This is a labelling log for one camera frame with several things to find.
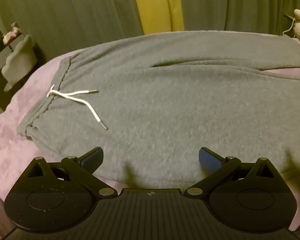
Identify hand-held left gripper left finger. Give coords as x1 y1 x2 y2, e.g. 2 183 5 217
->
27 147 120 197

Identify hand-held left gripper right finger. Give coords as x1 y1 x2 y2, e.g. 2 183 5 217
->
184 147 278 197

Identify grey pants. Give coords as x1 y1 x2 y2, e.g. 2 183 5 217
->
16 30 300 188

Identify pink blanket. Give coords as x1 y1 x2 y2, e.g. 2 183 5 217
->
0 32 300 233

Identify small pink figure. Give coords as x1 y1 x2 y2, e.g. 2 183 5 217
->
3 22 22 43

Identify grey-green curtain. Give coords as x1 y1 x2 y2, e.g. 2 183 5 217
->
176 0 300 39
0 0 144 63

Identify yellow panel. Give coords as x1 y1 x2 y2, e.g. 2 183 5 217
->
131 0 185 35

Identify white drawstring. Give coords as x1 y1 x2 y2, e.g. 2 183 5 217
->
47 85 108 130

